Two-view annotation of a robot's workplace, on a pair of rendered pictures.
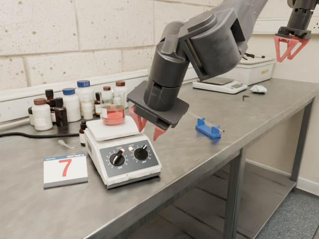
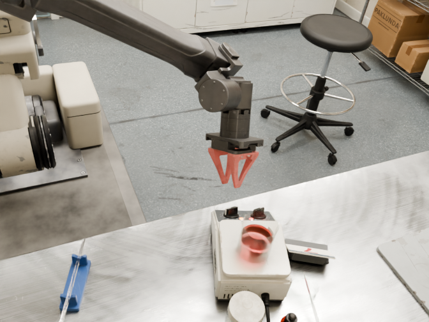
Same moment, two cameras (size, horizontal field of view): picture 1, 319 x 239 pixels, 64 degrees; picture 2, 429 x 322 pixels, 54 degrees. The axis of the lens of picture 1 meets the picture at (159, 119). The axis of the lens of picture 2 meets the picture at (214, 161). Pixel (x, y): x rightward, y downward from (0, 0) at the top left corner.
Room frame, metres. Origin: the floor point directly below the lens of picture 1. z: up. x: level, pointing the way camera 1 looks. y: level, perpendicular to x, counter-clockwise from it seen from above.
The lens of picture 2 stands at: (1.07, 0.18, 1.45)
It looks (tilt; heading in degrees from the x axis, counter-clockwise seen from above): 42 degrees down; 199
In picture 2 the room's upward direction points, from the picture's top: 8 degrees clockwise
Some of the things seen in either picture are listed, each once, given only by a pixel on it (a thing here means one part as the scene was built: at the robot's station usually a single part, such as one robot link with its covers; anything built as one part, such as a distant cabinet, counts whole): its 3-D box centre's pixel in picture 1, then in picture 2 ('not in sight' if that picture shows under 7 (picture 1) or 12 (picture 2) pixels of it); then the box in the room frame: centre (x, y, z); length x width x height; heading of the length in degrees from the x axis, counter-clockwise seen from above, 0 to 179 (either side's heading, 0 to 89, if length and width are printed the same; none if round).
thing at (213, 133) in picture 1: (208, 126); (75, 280); (0.76, -0.16, 0.77); 0.10 x 0.03 x 0.04; 24
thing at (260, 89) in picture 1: (259, 88); not in sight; (1.30, -0.52, 0.77); 0.08 x 0.08 x 0.04; 50
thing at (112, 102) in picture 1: (113, 108); (255, 239); (0.61, 0.12, 0.88); 0.07 x 0.06 x 0.08; 5
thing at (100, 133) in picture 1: (114, 126); (253, 246); (0.60, 0.11, 0.83); 0.12 x 0.12 x 0.01; 27
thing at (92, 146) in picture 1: (118, 146); (248, 249); (0.57, 0.10, 0.79); 0.22 x 0.13 x 0.08; 27
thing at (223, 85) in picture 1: (219, 84); not in sight; (1.41, -0.34, 0.77); 0.26 x 0.19 x 0.05; 50
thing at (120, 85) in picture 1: (120, 94); not in sight; (1.05, 0.16, 0.80); 0.06 x 0.06 x 0.11
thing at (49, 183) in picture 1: (65, 169); (309, 248); (0.50, 0.21, 0.77); 0.09 x 0.06 x 0.04; 107
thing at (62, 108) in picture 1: (60, 112); not in sight; (0.83, 0.34, 0.80); 0.04 x 0.04 x 0.10
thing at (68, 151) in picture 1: (72, 155); (303, 287); (0.58, 0.22, 0.76); 0.06 x 0.06 x 0.02
